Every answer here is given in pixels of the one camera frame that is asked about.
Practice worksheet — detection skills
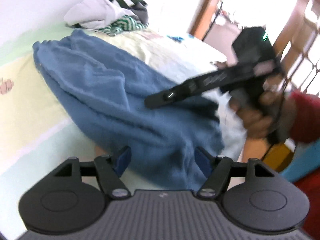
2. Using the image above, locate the wooden door frame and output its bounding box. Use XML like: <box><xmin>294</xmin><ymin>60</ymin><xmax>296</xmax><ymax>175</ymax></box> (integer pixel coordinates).
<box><xmin>189</xmin><ymin>0</ymin><xmax>229</xmax><ymax>42</ymax></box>

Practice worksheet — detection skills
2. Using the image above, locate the printed pastel bed sheet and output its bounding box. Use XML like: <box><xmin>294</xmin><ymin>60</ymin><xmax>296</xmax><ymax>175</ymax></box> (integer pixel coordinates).
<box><xmin>0</xmin><ymin>20</ymin><xmax>250</xmax><ymax>230</ymax></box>

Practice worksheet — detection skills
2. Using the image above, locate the blue towel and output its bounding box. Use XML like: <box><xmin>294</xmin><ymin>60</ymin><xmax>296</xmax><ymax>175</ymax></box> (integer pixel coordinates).
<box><xmin>32</xmin><ymin>29</ymin><xmax>225</xmax><ymax>191</ymax></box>

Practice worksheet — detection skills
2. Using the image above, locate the wooden furniture frame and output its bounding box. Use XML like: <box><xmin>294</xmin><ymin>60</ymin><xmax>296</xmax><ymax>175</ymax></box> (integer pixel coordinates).
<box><xmin>262</xmin><ymin>0</ymin><xmax>320</xmax><ymax>173</ymax></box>

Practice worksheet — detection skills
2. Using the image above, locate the blue tray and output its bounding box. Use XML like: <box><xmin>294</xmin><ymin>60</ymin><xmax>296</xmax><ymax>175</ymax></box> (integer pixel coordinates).
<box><xmin>167</xmin><ymin>35</ymin><xmax>187</xmax><ymax>43</ymax></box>

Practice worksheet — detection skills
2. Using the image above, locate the person's right hand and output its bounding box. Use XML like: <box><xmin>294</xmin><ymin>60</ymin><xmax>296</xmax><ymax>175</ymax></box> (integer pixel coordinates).
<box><xmin>229</xmin><ymin>90</ymin><xmax>298</xmax><ymax>140</ymax></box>

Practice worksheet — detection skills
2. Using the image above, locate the person's red teal clothing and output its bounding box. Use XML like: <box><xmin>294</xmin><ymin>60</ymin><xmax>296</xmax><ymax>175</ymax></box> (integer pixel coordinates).
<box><xmin>280</xmin><ymin>135</ymin><xmax>320</xmax><ymax>240</ymax></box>

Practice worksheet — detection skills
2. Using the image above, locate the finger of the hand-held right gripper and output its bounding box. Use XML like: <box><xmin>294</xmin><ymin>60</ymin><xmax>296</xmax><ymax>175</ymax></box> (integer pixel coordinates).
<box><xmin>144</xmin><ymin>79</ymin><xmax>202</xmax><ymax>110</ymax></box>

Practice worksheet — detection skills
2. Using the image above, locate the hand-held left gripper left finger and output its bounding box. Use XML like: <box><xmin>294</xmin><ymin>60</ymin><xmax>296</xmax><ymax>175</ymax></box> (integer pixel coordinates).
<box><xmin>53</xmin><ymin>146</ymin><xmax>132</xmax><ymax>200</ymax></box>

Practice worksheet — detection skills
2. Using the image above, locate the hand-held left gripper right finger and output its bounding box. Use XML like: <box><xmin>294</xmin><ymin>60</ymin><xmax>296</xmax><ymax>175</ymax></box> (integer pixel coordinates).
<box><xmin>194</xmin><ymin>146</ymin><xmax>273</xmax><ymax>200</ymax></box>

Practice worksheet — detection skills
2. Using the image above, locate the green white striped garment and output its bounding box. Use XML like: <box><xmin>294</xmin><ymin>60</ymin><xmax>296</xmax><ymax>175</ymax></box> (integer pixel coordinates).
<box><xmin>100</xmin><ymin>15</ymin><xmax>148</xmax><ymax>37</ymax></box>

